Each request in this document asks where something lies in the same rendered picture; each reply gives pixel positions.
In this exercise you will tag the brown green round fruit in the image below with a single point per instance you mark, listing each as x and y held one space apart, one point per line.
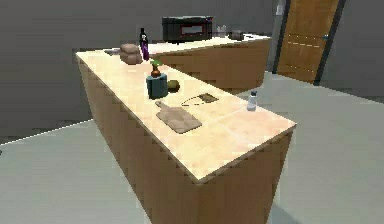
173 86

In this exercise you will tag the wooden chopping board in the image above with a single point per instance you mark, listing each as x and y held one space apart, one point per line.
178 119

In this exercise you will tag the blue grey pot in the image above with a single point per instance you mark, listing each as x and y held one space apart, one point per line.
156 86

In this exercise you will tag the small plant in brown vase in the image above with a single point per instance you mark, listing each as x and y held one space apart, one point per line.
155 69

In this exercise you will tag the white wall light switch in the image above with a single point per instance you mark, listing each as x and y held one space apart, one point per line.
280 8

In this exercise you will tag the grey round pot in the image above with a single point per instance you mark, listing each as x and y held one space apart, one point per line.
237 35

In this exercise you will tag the clear salt shaker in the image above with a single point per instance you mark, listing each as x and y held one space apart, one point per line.
252 101

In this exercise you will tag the black microwave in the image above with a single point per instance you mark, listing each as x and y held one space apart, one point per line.
187 29

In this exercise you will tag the brown bread loaf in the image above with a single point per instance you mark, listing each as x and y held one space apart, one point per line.
130 54

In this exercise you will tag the purple black bottle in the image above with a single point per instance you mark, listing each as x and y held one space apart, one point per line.
144 46

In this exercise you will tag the clear glass shaker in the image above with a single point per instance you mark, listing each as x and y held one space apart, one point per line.
221 31

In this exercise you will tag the wooden room door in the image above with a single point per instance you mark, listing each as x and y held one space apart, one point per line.
306 40

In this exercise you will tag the wooden kitchen counter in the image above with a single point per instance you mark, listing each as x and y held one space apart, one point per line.
213 146

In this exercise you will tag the grey flat tray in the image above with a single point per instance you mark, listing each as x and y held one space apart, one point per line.
112 51

